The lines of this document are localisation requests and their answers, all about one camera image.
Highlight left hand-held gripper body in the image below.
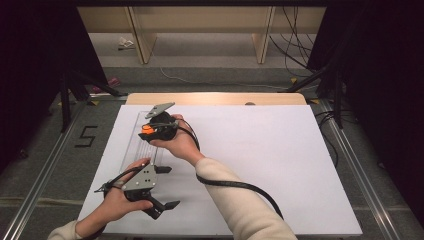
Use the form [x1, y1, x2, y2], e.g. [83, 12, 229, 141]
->
[120, 163, 167, 221]

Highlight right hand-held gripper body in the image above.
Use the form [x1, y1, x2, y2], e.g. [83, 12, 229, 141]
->
[144, 101, 180, 143]

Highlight clear plastic tray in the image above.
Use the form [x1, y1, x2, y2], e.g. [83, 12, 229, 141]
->
[119, 110, 168, 174]

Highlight person's right hand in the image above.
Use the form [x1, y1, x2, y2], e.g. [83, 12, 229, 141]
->
[149, 114, 206, 168]

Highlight person's left hand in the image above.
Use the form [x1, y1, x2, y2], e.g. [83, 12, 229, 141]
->
[94, 157, 154, 228]

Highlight pink object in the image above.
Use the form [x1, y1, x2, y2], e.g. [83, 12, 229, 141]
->
[92, 76, 121, 94]

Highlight black metal stand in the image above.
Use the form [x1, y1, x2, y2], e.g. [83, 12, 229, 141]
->
[278, 63, 346, 130]
[58, 66, 129, 134]

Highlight white crumpled paper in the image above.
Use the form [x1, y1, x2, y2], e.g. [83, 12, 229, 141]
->
[117, 36, 135, 51]

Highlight white table sheet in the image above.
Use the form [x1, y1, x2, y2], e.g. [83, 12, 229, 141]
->
[77, 104, 364, 237]

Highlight beige wooden desk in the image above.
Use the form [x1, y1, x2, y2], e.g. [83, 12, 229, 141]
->
[77, 6, 327, 65]

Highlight black curtain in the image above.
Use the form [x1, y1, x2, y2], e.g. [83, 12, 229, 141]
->
[306, 0, 424, 228]
[0, 0, 108, 174]

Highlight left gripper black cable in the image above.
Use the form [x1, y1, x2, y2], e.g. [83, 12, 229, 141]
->
[79, 165, 148, 240]

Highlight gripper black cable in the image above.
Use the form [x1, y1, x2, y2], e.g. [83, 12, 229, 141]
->
[174, 118, 285, 221]
[79, 165, 148, 240]

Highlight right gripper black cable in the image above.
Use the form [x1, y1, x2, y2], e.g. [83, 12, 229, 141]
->
[174, 118, 285, 221]

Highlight aluminium floor rail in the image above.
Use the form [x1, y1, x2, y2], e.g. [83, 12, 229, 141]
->
[0, 99, 88, 240]
[316, 99, 403, 240]

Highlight bundle of black cables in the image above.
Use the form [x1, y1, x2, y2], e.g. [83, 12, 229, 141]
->
[268, 6, 318, 78]

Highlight black floor cables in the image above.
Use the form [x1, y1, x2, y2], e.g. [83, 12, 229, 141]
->
[314, 108, 359, 168]

